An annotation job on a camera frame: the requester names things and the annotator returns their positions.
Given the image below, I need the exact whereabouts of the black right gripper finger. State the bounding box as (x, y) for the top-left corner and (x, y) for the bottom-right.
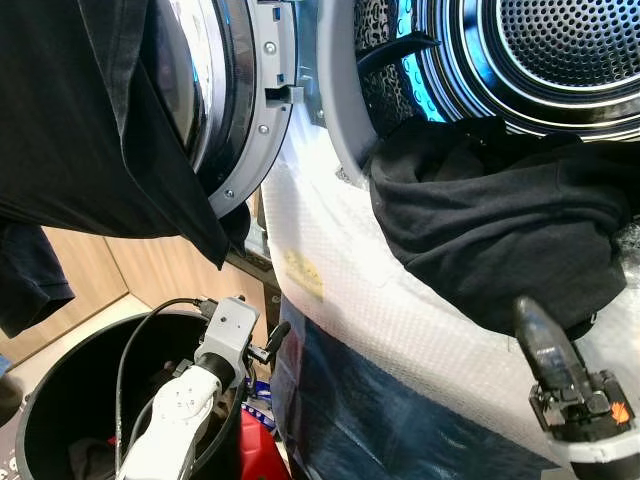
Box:
(515, 296), (591, 393)

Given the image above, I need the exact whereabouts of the black cotton garment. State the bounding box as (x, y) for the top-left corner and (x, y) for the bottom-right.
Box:
(367, 117), (640, 337)

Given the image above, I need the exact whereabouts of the front-loading washing machine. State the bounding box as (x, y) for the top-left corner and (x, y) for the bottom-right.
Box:
(258, 0), (640, 480)

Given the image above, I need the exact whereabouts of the dark clothes heap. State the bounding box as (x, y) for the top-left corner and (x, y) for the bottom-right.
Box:
(68, 438), (118, 480)

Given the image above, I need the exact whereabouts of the blue white printed package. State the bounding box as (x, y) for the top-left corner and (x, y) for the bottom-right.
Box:
(244, 377), (277, 427)

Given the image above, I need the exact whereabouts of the red plastic container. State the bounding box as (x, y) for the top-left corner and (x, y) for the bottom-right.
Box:
(237, 407), (292, 480)

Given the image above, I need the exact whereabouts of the clear bubble wrap sheet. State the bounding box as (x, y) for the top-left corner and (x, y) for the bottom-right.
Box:
(262, 105), (640, 467)

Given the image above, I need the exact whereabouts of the black round laundry bucket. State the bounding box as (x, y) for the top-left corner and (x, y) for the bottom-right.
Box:
(14, 307), (264, 480)

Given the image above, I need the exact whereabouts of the round glass washer door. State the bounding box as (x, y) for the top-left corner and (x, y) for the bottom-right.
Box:
(150, 0), (303, 219)

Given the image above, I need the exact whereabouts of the large black T-shirt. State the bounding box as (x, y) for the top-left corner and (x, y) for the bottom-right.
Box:
(0, 0), (252, 337)

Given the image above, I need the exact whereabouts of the perforated steel washer drum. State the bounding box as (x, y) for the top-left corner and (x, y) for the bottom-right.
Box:
(355, 0), (640, 143)

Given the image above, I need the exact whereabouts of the black drum paddle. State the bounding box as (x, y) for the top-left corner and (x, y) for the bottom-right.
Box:
(357, 31), (440, 77)

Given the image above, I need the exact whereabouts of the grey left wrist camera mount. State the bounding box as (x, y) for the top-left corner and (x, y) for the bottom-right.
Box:
(194, 296), (262, 387)

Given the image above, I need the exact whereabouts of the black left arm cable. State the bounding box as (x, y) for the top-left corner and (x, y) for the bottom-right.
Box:
(112, 295), (217, 477)

